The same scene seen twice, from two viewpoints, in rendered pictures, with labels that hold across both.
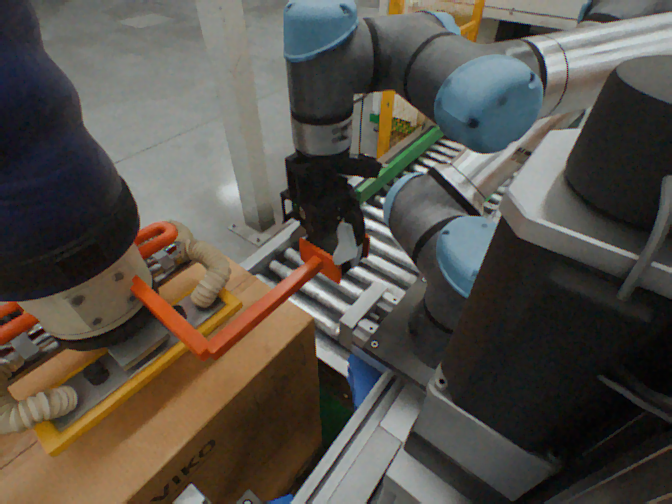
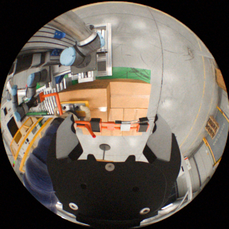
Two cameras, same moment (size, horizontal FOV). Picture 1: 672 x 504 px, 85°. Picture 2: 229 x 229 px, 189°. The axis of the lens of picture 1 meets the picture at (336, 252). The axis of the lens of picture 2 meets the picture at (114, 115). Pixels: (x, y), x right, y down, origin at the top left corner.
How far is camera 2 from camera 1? 39 cm
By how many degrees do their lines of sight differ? 33
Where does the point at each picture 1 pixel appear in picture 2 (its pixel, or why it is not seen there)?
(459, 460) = (40, 58)
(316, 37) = (16, 113)
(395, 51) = (15, 106)
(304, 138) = (25, 108)
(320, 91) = (20, 109)
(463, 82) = (13, 93)
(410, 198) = (29, 94)
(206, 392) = (73, 94)
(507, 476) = (38, 55)
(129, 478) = (87, 92)
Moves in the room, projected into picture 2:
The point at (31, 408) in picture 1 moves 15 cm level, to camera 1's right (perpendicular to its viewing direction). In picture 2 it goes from (83, 108) to (70, 94)
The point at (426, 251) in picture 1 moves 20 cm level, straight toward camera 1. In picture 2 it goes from (32, 85) to (41, 72)
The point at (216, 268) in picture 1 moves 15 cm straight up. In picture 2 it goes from (55, 110) to (45, 119)
